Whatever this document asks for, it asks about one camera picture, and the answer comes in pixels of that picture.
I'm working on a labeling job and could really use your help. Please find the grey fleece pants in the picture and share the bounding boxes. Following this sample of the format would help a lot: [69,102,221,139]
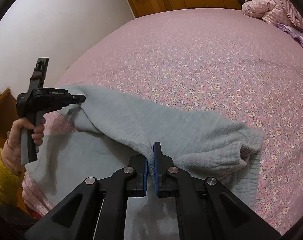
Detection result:
[24,84,265,240]

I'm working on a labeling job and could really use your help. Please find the left hand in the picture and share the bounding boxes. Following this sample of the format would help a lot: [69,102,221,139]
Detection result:
[1,118,46,176]

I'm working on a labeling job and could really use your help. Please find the wooden nightstand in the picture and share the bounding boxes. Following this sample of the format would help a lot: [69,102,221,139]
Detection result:
[0,89,19,214]

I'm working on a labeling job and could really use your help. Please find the yellow left sleeve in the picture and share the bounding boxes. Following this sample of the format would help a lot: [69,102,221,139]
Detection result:
[0,148,24,209]

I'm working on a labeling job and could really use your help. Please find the pink floral bed sheet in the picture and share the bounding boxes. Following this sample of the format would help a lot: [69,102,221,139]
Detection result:
[22,8,303,239]

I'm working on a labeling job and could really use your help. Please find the purple ruffled pillow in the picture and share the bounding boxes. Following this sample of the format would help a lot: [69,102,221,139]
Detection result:
[277,23,303,48]

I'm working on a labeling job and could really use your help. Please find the pink quilted comforter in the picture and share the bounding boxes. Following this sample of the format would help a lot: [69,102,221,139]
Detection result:
[241,0,303,30]

